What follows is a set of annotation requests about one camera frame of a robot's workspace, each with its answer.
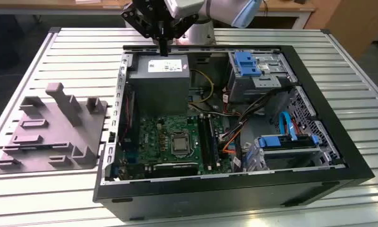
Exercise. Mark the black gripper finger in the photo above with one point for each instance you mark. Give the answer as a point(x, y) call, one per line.
point(138, 23)
point(182, 26)

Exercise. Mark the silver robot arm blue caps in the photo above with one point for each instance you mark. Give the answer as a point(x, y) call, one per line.
point(201, 30)

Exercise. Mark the black RAM slot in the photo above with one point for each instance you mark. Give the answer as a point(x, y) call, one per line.
point(202, 142)

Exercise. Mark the long wooden desk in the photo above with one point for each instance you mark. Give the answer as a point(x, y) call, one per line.
point(65, 10)

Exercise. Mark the blue plastic bay latch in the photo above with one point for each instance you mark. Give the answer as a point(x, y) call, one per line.
point(246, 68)

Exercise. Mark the grey power supply unit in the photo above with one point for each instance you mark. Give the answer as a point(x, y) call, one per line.
point(157, 94)

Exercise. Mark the metal optical drive cage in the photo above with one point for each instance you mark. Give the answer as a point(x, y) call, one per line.
point(263, 82)

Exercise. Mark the silver CPU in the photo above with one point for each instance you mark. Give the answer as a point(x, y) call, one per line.
point(179, 144)

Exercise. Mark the green motherboard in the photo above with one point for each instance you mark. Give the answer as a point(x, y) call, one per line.
point(150, 142)

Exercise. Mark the brown wooden cabinet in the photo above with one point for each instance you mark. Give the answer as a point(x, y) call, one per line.
point(348, 23)

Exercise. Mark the black CPU socket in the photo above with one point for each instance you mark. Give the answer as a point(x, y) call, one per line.
point(179, 154)

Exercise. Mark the grey parts rack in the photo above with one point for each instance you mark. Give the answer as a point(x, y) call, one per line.
point(55, 142)

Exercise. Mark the hard disk in blue carrier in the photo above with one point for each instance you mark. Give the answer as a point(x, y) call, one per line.
point(270, 142)

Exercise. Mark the blue board connector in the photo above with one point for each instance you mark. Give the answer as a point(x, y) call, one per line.
point(131, 158)

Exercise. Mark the black graphics card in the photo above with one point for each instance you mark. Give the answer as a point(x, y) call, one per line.
point(173, 170)

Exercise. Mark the metal disk bay cage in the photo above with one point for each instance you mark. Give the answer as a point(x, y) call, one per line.
point(288, 150)

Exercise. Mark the blue VGA port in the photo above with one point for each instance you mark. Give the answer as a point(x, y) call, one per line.
point(114, 172)

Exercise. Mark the black PC case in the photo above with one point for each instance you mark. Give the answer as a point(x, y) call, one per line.
point(239, 196)

